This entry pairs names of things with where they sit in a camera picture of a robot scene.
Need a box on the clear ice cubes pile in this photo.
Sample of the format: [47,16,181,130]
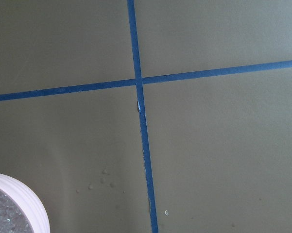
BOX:
[0,191,32,233]

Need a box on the pink ribbed bowl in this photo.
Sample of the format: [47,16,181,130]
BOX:
[0,174,51,233]

